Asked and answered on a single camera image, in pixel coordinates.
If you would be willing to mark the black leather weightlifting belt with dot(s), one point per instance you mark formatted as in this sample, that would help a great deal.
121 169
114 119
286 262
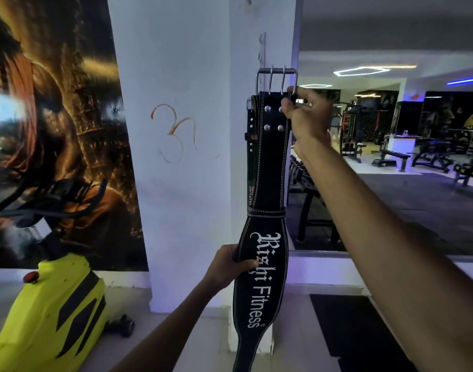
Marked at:
265 170

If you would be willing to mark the person's left hand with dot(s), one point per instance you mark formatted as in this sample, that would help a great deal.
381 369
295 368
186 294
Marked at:
221 269

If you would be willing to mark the person's left forearm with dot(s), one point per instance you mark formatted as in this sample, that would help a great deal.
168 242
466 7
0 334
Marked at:
174 329

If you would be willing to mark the person's right forearm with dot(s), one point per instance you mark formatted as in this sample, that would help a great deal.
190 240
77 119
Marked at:
387 247

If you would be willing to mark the large dark wall poster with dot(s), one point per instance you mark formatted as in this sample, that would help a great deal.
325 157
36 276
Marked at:
66 112

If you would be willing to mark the black rubber floor mat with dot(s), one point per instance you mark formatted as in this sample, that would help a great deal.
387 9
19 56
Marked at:
356 333

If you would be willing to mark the person's right fingers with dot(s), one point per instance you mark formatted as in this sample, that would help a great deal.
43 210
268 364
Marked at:
290 106

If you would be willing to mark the white reception desk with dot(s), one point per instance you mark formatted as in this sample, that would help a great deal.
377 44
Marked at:
401 143

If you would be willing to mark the person's left thumb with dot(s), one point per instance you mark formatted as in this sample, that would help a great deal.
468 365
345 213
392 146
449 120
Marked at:
247 264

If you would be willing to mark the person's right hand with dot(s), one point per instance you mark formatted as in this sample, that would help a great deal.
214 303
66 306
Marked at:
312 120

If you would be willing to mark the yellow and black exercise bike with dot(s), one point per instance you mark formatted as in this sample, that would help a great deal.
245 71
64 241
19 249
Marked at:
38 325

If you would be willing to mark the large wall mirror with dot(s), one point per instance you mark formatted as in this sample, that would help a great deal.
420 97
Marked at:
415 209

